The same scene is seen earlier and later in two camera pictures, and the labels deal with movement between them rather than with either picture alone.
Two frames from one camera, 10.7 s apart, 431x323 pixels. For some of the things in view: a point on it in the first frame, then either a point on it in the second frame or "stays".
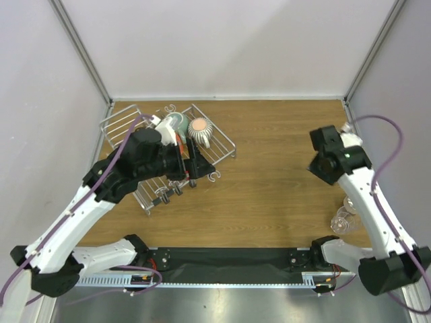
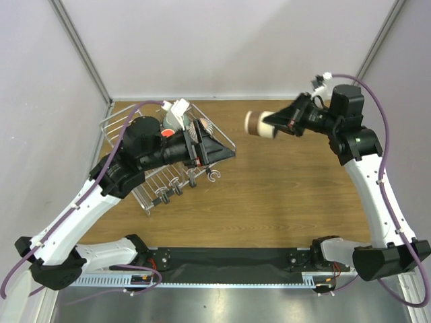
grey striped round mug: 201,130 stays
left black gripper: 196,165 to 208,151
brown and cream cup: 350,202 to 254,124
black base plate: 242,265 stays
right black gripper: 314,167 to 300,114
